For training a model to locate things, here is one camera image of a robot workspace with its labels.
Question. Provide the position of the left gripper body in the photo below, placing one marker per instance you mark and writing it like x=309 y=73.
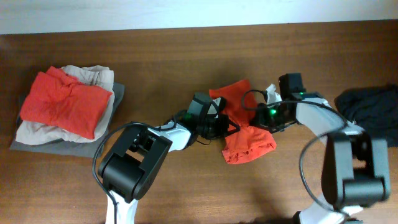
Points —
x=213 y=127

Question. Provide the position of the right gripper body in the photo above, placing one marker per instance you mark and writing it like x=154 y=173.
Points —
x=271 y=116

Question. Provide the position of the red soccer t-shirt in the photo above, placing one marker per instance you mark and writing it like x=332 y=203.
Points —
x=250 y=142

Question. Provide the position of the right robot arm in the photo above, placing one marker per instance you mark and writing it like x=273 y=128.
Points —
x=355 y=173

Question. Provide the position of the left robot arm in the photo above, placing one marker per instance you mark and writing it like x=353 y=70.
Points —
x=130 y=167

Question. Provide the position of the black garment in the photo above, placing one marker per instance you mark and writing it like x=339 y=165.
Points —
x=372 y=108

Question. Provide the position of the folded beige garment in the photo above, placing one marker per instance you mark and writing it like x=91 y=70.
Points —
x=33 y=133

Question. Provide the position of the folded grey garment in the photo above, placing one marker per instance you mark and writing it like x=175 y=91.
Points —
x=68 y=148

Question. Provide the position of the folded red shirt on stack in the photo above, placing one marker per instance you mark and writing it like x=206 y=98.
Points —
x=61 y=100

